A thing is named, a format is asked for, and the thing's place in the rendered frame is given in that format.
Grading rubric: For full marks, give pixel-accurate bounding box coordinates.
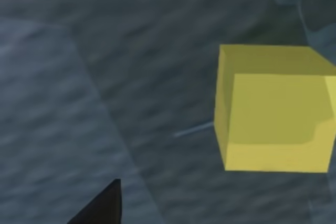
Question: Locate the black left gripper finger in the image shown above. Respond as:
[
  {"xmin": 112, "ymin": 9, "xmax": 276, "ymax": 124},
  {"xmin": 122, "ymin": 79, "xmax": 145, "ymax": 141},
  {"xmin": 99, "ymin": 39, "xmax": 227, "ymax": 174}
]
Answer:
[{"xmin": 67, "ymin": 178, "xmax": 123, "ymax": 224}]

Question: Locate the yellow cube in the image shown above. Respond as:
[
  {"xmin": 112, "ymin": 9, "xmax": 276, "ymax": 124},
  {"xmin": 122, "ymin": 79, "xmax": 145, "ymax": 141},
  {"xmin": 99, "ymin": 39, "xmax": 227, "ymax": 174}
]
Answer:
[{"xmin": 213, "ymin": 44, "xmax": 336, "ymax": 174}]

